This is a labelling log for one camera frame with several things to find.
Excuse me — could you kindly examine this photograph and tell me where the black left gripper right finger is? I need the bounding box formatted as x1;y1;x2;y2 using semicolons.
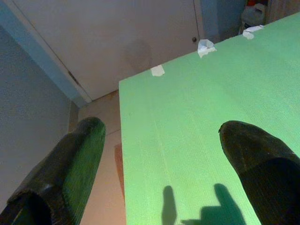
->
218;120;300;225

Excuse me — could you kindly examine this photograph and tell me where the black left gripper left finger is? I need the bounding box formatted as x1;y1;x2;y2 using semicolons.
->
0;116;106;225

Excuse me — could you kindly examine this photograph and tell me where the metal door hinge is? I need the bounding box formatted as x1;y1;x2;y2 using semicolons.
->
67;70;79;85

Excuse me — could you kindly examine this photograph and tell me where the green table mat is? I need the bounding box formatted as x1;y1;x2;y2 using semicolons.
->
118;11;300;225

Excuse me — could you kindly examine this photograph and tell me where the white tape piece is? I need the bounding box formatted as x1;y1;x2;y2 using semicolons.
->
197;39;217;59
242;24;265;40
150;65;165;77

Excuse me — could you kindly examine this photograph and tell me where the white door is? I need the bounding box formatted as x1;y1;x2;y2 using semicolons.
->
13;0;204;101

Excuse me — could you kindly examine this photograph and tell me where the white plastic jug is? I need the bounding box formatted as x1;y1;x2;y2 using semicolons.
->
241;3;267;36

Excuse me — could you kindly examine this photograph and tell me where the brown wooden panel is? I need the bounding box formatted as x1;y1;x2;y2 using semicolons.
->
267;0;300;24

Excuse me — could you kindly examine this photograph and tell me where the blue door frame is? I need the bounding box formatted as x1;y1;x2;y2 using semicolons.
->
0;0;92;108

